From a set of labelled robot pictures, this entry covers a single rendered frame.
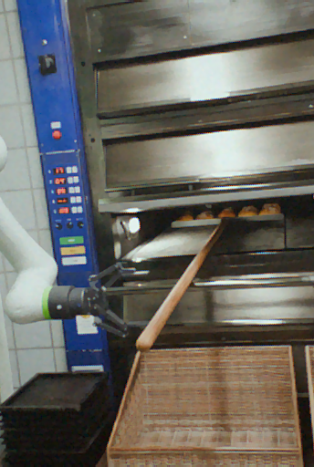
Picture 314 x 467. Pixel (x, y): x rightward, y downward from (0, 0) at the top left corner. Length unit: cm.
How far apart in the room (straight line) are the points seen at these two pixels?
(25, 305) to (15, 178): 75
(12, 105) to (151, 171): 56
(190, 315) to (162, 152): 59
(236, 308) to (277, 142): 59
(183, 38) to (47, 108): 53
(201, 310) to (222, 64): 86
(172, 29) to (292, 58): 41
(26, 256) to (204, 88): 84
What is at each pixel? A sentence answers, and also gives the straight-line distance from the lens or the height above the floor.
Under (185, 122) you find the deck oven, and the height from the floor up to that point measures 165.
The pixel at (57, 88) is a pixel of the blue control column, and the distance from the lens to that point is 218.
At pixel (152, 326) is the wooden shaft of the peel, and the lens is 126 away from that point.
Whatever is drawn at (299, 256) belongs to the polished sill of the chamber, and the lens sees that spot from 210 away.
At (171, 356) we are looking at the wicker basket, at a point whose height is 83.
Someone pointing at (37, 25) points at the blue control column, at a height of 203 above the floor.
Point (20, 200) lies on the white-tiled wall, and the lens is 228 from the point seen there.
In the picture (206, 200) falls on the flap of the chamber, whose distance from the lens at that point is 193.
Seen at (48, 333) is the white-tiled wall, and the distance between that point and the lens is 235.
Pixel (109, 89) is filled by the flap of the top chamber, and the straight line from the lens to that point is 215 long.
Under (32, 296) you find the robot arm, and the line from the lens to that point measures 164.
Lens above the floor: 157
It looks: 8 degrees down
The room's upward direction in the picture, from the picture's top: 6 degrees counter-clockwise
